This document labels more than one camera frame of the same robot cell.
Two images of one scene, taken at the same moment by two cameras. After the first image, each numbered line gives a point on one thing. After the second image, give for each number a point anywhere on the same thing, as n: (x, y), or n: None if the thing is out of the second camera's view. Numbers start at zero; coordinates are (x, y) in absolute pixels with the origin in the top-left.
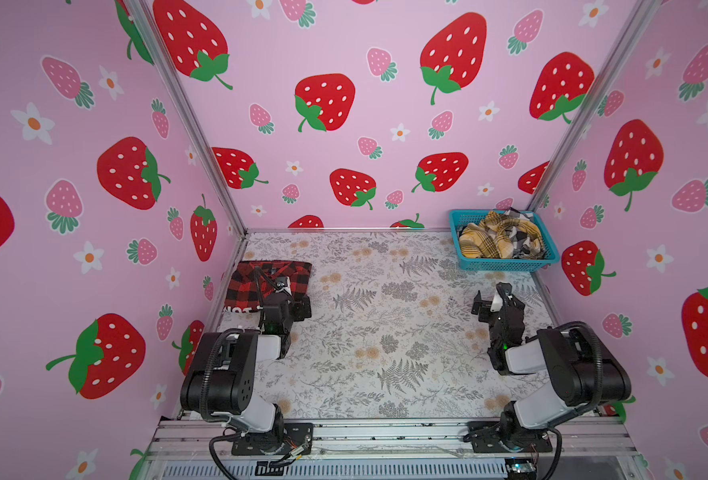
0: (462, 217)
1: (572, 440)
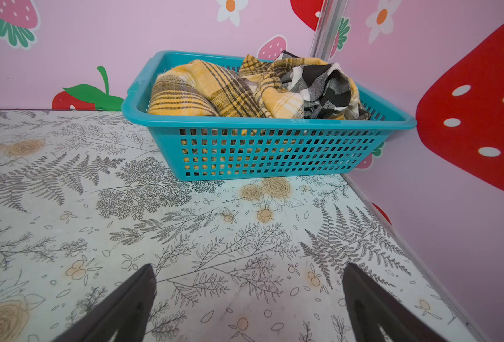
0: (224, 148)
1: None
